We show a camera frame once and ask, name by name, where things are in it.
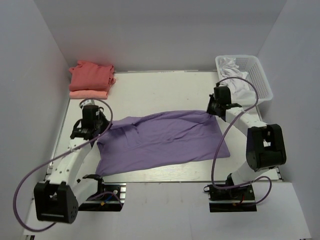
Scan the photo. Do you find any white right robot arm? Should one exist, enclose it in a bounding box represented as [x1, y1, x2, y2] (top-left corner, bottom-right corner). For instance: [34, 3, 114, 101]
[207, 85, 287, 190]

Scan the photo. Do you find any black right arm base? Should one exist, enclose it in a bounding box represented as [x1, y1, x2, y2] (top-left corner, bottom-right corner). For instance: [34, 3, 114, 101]
[203, 184, 257, 213]

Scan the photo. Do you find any folded red t-shirt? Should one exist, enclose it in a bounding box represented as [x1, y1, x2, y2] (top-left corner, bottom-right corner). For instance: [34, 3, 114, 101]
[69, 60, 116, 92]

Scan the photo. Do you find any purple t-shirt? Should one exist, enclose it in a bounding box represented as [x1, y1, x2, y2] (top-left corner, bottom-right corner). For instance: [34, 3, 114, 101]
[96, 110, 231, 177]

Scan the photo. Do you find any white crumpled t-shirt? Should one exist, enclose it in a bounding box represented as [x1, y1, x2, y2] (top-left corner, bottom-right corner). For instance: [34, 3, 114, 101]
[218, 57, 256, 101]

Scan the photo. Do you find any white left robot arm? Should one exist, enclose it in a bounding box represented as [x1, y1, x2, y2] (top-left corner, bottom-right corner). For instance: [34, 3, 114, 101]
[33, 104, 112, 224]

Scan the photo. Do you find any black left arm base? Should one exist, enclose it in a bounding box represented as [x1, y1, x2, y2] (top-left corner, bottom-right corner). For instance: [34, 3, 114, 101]
[72, 180, 127, 212]

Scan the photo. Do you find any white plastic basket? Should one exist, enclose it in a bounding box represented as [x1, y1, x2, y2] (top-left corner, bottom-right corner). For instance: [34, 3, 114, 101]
[215, 55, 273, 107]

